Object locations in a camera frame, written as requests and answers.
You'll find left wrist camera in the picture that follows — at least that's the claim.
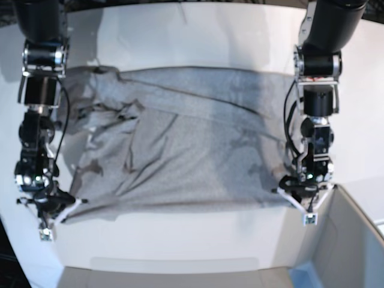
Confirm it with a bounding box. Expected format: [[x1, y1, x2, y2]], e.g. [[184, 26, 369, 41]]
[[302, 212, 319, 227]]

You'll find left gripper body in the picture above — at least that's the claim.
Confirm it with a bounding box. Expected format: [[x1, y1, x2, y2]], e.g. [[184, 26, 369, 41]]
[[271, 175, 337, 214]]

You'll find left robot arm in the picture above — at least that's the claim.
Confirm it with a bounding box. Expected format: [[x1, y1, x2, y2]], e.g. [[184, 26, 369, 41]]
[[274, 1, 368, 225]]

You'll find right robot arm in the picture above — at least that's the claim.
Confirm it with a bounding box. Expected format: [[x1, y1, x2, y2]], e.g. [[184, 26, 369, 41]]
[[12, 1, 87, 233]]

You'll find grey cardboard box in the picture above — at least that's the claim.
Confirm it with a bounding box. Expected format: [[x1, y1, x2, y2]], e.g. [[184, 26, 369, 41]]
[[56, 187, 383, 287]]

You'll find grey t-shirt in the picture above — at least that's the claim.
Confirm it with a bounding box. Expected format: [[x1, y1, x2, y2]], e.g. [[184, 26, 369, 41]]
[[58, 67, 293, 224]]

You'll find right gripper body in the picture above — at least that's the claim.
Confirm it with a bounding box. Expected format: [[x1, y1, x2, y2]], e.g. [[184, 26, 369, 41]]
[[16, 188, 88, 230]]

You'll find blue item in box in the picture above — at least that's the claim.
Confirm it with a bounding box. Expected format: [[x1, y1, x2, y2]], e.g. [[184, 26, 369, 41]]
[[289, 261, 323, 288]]

